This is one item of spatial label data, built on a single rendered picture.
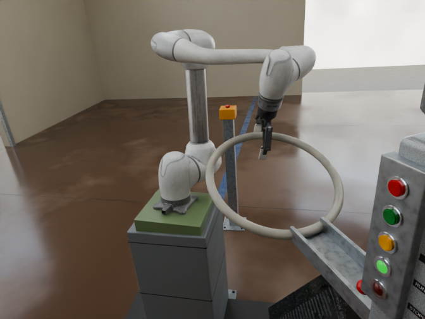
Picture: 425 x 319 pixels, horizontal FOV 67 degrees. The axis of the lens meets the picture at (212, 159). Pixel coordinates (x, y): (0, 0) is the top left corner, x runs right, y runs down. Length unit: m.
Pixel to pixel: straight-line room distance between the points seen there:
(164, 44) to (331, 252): 1.03
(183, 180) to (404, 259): 1.14
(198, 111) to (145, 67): 6.36
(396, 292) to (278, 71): 0.73
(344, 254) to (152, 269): 1.03
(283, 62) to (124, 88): 7.32
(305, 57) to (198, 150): 0.72
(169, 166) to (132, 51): 6.59
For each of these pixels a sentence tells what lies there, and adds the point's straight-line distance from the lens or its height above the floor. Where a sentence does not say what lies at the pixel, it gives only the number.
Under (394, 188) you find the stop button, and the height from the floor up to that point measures 1.47.
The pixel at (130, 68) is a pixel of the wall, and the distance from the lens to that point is 8.10.
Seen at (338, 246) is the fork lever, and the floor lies 1.08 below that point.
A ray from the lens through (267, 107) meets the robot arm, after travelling 1.18.
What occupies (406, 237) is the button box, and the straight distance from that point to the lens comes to 0.57.
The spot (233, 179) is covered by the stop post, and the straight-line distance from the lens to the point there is 2.66.
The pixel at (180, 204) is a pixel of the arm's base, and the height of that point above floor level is 0.88.
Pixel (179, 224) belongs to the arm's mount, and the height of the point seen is 0.86.
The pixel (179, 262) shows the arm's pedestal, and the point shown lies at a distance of 1.65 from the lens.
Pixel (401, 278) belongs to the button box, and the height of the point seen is 1.33.
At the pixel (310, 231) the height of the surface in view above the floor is 1.10.
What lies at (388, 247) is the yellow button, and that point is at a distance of 0.60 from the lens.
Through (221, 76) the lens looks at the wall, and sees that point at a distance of 7.44.
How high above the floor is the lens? 1.73
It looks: 24 degrees down
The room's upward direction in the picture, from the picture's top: 5 degrees counter-clockwise
